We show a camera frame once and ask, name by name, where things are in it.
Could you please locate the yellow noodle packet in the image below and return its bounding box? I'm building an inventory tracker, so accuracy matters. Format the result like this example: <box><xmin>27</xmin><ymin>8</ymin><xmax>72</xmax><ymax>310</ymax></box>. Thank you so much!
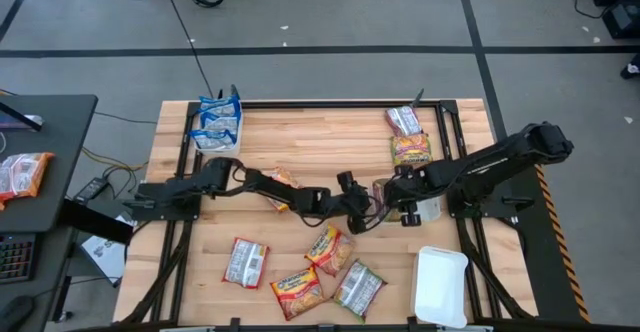
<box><xmin>304</xmin><ymin>223</ymin><xmax>356</xmax><ymax>277</ymax></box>

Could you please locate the red Maruchan noodle packet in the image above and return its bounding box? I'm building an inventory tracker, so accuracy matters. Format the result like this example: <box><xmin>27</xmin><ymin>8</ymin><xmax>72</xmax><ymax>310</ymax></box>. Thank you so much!
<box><xmin>266</xmin><ymin>165</ymin><xmax>305</xmax><ymax>214</ymax></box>
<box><xmin>269</xmin><ymin>265</ymin><xmax>327</xmax><ymax>322</ymax></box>
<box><xmin>222</xmin><ymin>237</ymin><xmax>271</xmax><ymax>290</ymax></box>

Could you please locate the blue Maruchan noodle packet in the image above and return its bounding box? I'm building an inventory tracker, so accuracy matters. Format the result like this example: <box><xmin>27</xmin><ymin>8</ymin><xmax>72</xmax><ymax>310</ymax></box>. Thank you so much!
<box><xmin>189</xmin><ymin>128</ymin><xmax>238</xmax><ymax>152</ymax></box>
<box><xmin>200</xmin><ymin>111</ymin><xmax>243</xmax><ymax>132</ymax></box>
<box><xmin>198</xmin><ymin>94</ymin><xmax>241</xmax><ymax>117</ymax></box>

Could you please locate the white printed paper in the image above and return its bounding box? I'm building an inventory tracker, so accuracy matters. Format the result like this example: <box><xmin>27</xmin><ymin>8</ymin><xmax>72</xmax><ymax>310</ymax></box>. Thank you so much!
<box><xmin>79</xmin><ymin>211</ymin><xmax>134</xmax><ymax>287</ymax></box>

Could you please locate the person's shoe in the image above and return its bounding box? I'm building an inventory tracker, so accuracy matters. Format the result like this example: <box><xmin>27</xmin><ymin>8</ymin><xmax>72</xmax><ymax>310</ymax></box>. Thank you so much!
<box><xmin>620</xmin><ymin>54</ymin><xmax>640</xmax><ymax>81</ymax></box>

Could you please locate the black power adapter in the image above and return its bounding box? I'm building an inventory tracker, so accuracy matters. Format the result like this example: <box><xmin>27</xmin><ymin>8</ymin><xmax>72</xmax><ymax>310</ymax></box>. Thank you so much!
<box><xmin>73</xmin><ymin>175</ymin><xmax>110</xmax><ymax>205</ymax></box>

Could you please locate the black office desk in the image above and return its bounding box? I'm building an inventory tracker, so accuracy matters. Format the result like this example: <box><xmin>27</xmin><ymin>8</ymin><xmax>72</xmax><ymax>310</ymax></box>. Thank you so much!
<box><xmin>0</xmin><ymin>94</ymin><xmax>100</xmax><ymax>332</ymax></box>

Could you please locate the orange noodle packet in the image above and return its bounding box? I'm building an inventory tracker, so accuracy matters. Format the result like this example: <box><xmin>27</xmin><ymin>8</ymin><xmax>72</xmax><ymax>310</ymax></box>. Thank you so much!
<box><xmin>0</xmin><ymin>151</ymin><xmax>56</xmax><ymax>212</ymax></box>

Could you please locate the black keyboard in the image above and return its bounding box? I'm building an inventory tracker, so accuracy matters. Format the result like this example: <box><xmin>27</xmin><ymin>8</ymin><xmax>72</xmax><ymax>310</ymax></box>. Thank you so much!
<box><xmin>0</xmin><ymin>233</ymin><xmax>38</xmax><ymax>285</ymax></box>

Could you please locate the black computer mouse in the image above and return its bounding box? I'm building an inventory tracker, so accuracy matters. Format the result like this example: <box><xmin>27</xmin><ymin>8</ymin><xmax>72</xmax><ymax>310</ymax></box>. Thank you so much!
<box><xmin>0</xmin><ymin>295</ymin><xmax>36</xmax><ymax>332</ymax></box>

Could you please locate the black aluminium rig frame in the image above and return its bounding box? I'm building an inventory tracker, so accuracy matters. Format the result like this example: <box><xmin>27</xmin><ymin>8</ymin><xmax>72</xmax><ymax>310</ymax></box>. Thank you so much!
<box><xmin>112</xmin><ymin>97</ymin><xmax>539</xmax><ymax>332</ymax></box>

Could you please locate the black hazard-striped base plate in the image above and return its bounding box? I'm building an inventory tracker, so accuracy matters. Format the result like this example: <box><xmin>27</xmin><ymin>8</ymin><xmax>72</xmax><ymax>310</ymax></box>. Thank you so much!
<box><xmin>509</xmin><ymin>164</ymin><xmax>592</xmax><ymax>323</ymax></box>

